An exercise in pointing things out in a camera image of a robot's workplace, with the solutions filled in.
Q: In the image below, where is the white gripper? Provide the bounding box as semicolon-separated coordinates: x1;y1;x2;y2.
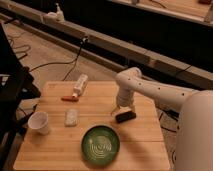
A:
111;88;135;116

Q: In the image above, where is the black eraser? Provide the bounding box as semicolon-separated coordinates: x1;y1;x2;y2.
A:
115;111;136;123

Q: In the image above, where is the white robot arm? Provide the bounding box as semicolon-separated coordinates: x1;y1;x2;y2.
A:
115;67;213;171

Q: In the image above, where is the green plate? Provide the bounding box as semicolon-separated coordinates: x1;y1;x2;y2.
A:
81;125;120;166

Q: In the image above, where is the white bottle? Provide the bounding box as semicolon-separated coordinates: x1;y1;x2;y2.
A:
72;74;88;97

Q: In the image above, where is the red marker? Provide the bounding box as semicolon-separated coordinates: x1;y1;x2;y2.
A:
61;96;79;102

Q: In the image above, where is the white paper cup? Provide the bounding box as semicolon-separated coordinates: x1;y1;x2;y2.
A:
28;111;50;135

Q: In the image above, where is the black chair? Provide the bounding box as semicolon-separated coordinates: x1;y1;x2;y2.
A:
0;24;41;171

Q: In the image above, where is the black floor cable right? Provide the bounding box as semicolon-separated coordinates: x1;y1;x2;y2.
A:
156;108;181;134

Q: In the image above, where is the black floor cable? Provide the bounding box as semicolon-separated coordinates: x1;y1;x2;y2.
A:
6;34;90;82
156;108;181;134

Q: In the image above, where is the black floor cable left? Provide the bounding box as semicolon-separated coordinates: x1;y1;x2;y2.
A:
6;34;90;82

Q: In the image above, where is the wooden rail beam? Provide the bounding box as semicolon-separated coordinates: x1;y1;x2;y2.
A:
0;0;213;89

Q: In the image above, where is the white object on rail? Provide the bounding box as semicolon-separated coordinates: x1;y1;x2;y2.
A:
45;3;65;22

